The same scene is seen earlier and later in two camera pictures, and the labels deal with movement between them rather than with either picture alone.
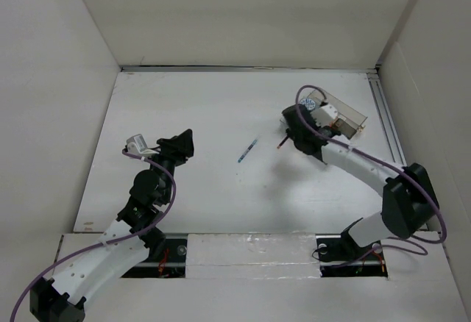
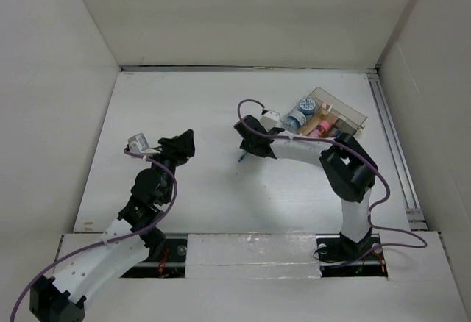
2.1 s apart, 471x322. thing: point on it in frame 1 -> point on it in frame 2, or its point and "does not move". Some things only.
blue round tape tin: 308,103 does not move
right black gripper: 290,133 -> 246,144
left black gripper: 178,148 does not move
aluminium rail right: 386,118 does not move
